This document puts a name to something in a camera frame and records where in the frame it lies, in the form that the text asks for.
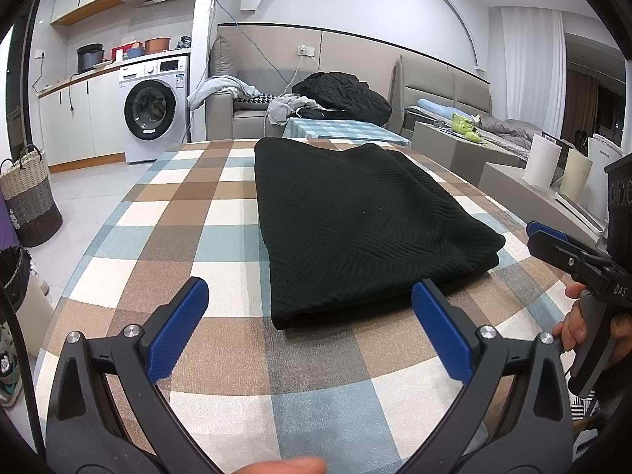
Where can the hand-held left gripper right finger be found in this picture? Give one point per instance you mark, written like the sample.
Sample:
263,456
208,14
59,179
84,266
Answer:
442,331

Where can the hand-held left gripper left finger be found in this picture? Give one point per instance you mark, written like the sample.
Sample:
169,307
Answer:
177,331

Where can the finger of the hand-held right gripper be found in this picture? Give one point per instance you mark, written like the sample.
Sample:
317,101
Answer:
535,229

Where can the black knit sweater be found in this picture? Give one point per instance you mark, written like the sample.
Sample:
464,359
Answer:
355,222

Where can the person's right hand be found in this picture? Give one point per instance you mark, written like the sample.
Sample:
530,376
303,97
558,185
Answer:
570,331

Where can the person's left hand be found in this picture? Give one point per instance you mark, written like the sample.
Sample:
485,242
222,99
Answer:
286,466

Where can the cream cylinder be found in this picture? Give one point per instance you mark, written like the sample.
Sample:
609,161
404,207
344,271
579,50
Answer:
575,175

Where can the white air purifier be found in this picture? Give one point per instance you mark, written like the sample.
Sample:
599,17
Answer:
605,153

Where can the white paper towel roll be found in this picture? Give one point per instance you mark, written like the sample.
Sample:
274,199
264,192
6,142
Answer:
540,163

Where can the grey duvet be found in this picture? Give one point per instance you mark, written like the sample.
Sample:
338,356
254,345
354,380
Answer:
508,131

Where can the checked blanket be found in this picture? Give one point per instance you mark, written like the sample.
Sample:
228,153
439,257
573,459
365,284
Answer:
197,227

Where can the green soft item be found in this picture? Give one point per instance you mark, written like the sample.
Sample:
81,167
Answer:
466,128

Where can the white trash bin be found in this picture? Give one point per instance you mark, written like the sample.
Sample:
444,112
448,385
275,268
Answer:
29,301

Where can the light blue pillow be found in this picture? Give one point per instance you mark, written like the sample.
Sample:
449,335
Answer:
434,106

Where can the white sheer curtain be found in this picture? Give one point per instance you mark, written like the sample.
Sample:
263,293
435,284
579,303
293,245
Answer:
533,69

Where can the beige padded headboard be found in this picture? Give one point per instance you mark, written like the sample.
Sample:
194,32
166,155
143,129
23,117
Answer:
444,84

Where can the white and teal sneaker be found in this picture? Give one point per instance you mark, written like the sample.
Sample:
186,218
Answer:
7,370

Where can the woven laundry basket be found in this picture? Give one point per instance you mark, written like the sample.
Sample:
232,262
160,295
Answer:
34,197

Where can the purple bag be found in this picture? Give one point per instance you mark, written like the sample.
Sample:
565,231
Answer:
6,222

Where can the grey sofa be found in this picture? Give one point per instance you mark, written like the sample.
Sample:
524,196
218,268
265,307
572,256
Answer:
247,126

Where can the white washing machine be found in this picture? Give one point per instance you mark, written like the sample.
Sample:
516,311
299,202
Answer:
153,108

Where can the white base cabinet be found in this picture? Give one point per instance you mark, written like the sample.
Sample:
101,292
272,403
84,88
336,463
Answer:
79,123

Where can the black jacket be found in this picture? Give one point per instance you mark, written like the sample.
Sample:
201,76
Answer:
345,96

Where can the houndstooth pillow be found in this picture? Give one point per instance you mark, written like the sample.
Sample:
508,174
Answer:
252,99

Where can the light grey garment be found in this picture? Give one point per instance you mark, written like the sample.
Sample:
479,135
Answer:
286,108

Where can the pale blue throw blanket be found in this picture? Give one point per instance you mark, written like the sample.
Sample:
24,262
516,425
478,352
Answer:
217,86

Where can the red box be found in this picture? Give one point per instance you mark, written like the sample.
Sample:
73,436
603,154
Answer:
127,53

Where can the black cooking pot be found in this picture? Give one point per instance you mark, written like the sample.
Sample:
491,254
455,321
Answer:
90,59

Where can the orange cooking pot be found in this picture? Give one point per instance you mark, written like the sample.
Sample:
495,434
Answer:
158,45

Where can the white wall socket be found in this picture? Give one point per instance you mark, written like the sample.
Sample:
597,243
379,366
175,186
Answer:
306,51

